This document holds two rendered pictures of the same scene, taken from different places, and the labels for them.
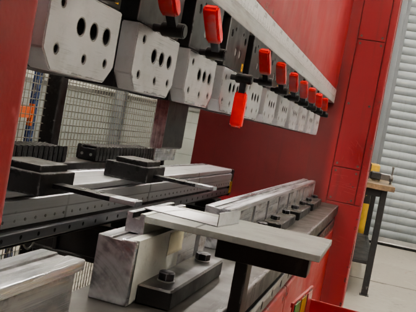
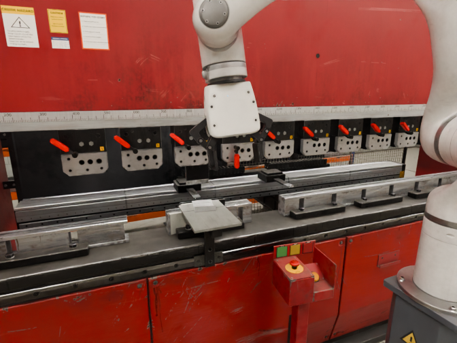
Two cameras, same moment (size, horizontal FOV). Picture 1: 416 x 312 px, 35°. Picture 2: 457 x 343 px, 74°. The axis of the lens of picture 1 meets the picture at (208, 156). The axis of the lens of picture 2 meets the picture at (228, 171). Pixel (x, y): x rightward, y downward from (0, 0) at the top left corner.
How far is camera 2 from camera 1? 1.15 m
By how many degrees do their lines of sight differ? 54
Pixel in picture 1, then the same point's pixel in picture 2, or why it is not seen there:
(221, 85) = (223, 152)
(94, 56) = (93, 167)
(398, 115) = not seen: outside the picture
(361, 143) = not seen: outside the picture
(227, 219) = (202, 209)
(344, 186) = not seen: outside the picture
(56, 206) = (207, 193)
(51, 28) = (65, 167)
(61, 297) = (117, 230)
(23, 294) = (93, 229)
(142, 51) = (128, 158)
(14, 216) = (181, 198)
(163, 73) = (151, 161)
